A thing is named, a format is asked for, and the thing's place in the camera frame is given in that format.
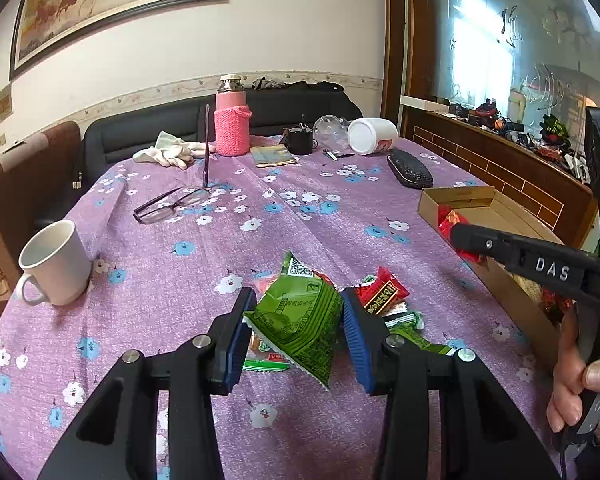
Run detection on framed horse painting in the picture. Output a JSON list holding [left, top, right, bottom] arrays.
[[8, 0, 230, 82]]

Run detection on white cloth gloves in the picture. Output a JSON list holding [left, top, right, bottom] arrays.
[[132, 130, 217, 170]]

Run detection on cardboard box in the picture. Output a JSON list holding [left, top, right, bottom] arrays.
[[417, 185, 582, 377]]

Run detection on clear plastic cup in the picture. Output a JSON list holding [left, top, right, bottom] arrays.
[[312, 114, 351, 149]]

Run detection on white mug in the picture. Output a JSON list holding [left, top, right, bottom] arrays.
[[15, 219, 94, 307]]

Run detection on pile of snack packets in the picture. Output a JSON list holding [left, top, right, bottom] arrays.
[[244, 266, 454, 375]]

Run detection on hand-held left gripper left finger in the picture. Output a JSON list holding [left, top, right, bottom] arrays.
[[37, 287, 258, 480]]

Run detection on black glasses case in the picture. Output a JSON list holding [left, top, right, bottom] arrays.
[[386, 153, 434, 190]]

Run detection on brown chair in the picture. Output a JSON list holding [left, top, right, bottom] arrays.
[[0, 120, 84, 282]]

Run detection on pink thermos with knitted sleeve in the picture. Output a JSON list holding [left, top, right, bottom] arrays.
[[214, 74, 252, 157]]

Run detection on dark clothing on sofa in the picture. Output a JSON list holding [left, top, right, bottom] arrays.
[[251, 76, 346, 94]]

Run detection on black cable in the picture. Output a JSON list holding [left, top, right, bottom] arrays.
[[556, 429, 572, 480]]

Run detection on flat white box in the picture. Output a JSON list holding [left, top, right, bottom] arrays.
[[399, 94, 452, 111]]

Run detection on dark sofa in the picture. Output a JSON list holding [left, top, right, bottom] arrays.
[[82, 90, 364, 192]]

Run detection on clutter of small things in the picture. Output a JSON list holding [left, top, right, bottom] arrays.
[[449, 94, 593, 183]]

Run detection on white plastic jar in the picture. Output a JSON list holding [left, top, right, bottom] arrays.
[[347, 117, 399, 155]]

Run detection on person's right hand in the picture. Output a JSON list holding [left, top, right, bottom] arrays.
[[547, 305, 600, 433]]

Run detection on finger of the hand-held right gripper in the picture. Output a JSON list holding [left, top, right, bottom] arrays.
[[450, 223, 520, 267]]

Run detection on dark-framed eyeglasses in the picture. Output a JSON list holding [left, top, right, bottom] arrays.
[[132, 103, 217, 225]]

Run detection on small fabric notebook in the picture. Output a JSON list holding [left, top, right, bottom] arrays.
[[249, 144, 297, 169]]

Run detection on wooden glass partition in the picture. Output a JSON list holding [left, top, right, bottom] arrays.
[[382, 0, 600, 262]]

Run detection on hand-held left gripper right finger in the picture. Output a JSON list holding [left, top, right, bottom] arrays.
[[340, 287, 548, 480]]

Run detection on crinkled red snack wrapper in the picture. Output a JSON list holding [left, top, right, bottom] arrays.
[[437, 204, 484, 264]]

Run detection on small black cup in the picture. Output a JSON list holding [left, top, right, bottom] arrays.
[[285, 115, 315, 156]]

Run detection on green snack packet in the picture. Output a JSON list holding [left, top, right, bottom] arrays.
[[242, 252, 346, 392]]

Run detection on purple floral tablecloth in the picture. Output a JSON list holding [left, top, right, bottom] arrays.
[[0, 134, 577, 480]]

